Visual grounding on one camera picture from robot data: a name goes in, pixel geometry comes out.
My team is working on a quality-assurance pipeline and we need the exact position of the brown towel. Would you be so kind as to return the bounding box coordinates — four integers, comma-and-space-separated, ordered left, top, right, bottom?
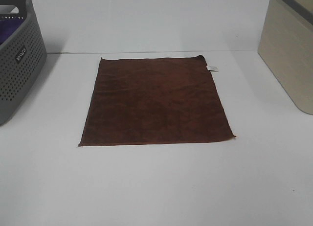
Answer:
80, 55, 234, 146

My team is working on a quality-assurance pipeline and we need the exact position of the grey perforated laundry basket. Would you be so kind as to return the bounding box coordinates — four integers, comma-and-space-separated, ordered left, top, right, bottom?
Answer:
0, 0, 47, 124

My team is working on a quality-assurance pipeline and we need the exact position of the beige storage bin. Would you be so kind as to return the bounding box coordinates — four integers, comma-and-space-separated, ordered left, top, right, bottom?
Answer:
258, 0, 313, 114

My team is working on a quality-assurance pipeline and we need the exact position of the purple cloth in basket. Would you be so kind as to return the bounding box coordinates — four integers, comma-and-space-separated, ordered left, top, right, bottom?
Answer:
0, 19, 24, 45

